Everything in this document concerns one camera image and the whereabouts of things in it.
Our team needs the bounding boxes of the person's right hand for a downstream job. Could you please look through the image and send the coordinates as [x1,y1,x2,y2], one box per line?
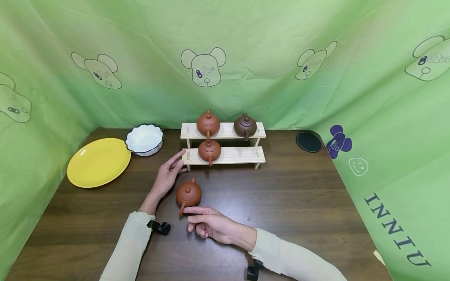
[183,206,247,247]

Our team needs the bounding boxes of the person's left hand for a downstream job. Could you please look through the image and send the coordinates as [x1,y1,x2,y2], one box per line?
[150,150,188,202]

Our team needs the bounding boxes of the person's right forearm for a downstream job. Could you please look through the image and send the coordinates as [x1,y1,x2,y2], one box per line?
[242,226,348,281]

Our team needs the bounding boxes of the person's left forearm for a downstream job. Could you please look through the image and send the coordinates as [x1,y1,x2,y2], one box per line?
[99,193,162,281]

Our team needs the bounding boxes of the red-brown clay teapot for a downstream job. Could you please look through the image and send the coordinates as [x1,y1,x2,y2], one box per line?
[176,178,203,217]
[198,139,222,167]
[196,110,221,142]

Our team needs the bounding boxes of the white scalloped bowl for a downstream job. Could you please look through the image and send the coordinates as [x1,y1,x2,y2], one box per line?
[125,124,164,157]

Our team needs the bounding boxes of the black wrist band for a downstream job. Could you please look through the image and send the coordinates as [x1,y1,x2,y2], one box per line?
[147,220,171,235]
[246,259,264,281]

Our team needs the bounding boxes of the two-tier wooden shelf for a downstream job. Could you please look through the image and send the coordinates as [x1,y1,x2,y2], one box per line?
[180,122,267,171]

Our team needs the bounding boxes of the dark brown clay teapot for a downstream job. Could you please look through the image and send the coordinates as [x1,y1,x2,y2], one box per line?
[233,113,257,141]

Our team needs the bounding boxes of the yellow oval plate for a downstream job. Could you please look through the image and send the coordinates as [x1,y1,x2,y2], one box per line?
[67,137,132,189]

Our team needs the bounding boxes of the black round coaster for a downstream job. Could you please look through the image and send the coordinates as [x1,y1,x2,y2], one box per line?
[295,132,323,153]

